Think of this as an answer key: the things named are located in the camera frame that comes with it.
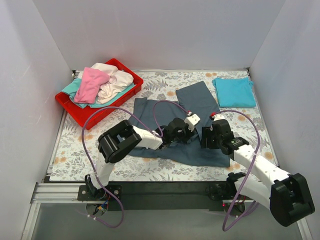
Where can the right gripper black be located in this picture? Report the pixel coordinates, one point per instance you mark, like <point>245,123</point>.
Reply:
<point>206,137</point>

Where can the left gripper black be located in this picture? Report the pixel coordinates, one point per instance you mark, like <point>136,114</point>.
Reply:
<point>185,130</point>

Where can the dark blue t-shirt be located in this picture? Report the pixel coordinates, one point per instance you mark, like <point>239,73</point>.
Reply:
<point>195,98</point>

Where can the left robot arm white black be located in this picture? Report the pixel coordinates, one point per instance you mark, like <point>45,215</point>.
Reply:
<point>116,143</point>

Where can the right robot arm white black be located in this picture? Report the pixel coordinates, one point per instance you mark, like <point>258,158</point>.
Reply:
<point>286,195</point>

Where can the floral table mat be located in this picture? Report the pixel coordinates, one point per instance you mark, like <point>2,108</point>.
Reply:
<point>75,152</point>

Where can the folded teal t-shirt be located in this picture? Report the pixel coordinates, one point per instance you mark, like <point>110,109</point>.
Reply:
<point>234,93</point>

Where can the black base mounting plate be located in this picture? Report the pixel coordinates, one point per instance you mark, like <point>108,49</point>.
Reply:
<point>172,195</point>

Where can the cream white t-shirt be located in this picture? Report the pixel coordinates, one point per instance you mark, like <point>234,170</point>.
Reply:
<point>118,82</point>

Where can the red plastic bin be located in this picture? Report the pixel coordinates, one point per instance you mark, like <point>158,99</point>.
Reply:
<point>80,115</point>

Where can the pink t-shirt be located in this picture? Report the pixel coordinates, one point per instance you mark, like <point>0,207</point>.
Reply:
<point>90,84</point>

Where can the teal t-shirt in bin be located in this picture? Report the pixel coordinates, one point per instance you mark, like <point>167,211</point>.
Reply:
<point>73,87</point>

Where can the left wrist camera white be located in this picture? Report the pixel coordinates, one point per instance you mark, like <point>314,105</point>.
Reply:
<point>192,120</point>

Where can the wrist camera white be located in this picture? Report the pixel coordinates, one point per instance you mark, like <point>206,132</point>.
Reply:
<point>216,117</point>
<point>192,120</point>

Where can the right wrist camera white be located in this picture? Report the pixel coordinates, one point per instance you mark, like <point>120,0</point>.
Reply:
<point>216,117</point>

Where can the aluminium frame rail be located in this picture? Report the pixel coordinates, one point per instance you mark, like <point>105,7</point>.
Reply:
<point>50,193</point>

